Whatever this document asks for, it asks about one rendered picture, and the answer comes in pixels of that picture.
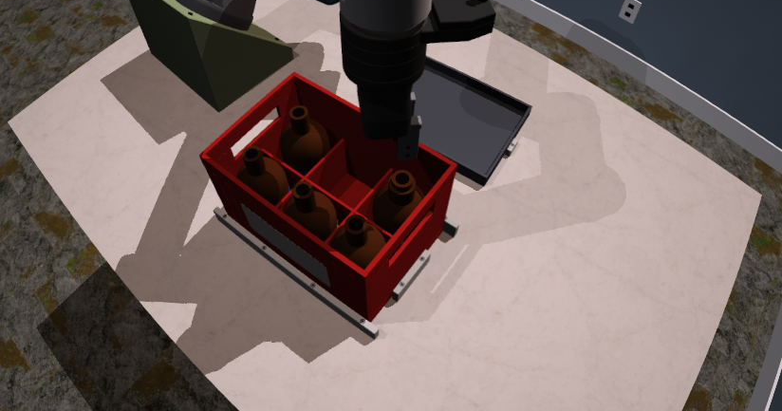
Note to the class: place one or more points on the brown bottle with red label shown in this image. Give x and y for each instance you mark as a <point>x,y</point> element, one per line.
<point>396,200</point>

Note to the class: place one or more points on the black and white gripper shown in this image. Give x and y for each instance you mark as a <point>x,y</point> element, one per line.
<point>384,50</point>

